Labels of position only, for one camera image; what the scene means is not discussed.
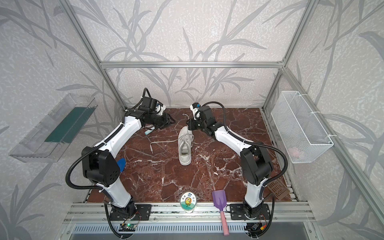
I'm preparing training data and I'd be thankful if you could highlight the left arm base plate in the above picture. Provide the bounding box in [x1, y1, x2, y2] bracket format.
[109, 204, 152, 221]

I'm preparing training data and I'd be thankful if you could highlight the white wire mesh basket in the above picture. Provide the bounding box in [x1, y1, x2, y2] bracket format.
[271, 91, 334, 164]

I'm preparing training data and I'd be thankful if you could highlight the brown slotted litter scoop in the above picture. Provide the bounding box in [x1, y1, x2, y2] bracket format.
[267, 179, 291, 202]

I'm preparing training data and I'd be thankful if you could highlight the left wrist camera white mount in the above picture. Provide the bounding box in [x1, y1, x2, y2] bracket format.
[155, 103, 166, 116]

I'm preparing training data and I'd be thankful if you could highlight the green circuit board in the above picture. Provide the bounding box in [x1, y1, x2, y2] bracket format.
[118, 223, 138, 233]

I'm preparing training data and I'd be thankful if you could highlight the blue wooden handled spatula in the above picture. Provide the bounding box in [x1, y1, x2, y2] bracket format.
[117, 158, 126, 173]

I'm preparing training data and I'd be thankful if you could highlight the white sneaker shoe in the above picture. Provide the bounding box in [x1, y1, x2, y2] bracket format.
[178, 126, 194, 166]

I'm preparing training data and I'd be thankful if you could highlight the clear plastic wall tray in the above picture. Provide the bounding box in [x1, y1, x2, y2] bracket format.
[9, 94, 98, 163]

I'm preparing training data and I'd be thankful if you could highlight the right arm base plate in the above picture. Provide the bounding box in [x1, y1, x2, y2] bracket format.
[229, 203, 271, 220]

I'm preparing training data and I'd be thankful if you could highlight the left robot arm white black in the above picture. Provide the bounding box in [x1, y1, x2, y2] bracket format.
[65, 97, 175, 212]

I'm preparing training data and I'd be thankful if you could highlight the pink item in basket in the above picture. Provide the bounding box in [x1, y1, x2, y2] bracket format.
[288, 147, 302, 159]

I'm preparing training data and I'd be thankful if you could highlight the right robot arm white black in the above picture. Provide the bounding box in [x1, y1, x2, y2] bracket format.
[187, 101, 289, 216]

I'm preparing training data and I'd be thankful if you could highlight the right circuit board with wires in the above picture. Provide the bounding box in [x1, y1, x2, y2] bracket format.
[244, 223, 267, 234]

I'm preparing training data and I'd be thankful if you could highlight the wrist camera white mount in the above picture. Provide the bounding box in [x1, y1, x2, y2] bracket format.
[155, 103, 166, 116]
[190, 103, 201, 120]

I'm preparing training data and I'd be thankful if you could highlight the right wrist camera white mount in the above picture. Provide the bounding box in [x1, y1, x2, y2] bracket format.
[190, 103, 201, 120]

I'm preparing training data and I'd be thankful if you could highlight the purple pink toy shovel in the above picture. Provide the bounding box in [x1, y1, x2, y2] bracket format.
[212, 190, 230, 237]

